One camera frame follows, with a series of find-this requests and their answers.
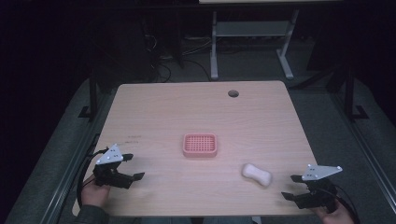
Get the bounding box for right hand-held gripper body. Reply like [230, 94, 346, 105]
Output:
[295, 163, 344, 214]

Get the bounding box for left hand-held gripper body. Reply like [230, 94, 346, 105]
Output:
[92, 143, 134, 189]

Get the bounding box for white soap bar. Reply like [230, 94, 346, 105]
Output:
[241, 162, 274, 188]

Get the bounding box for pink soap dish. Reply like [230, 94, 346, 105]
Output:
[182, 133, 219, 159]

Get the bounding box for person's left hand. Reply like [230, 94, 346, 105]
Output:
[81, 175, 111, 208]

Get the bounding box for person's right hand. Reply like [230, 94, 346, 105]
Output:
[311, 202, 356, 224]

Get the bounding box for black metal stand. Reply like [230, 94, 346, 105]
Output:
[78, 73, 101, 121]
[342, 63, 371, 121]

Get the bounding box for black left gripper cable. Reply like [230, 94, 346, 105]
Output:
[76, 148, 109, 210]

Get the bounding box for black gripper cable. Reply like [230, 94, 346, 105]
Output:
[333, 184, 361, 224]
[76, 148, 109, 210]

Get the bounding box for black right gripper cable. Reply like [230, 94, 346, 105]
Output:
[333, 184, 361, 224]

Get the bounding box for grey metal floor rail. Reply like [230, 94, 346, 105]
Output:
[328, 91, 396, 203]
[39, 90, 106, 224]

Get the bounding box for cables on floor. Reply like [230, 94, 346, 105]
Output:
[144, 32, 214, 82]

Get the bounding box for white metal desk frame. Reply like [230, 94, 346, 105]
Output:
[209, 8, 301, 81]

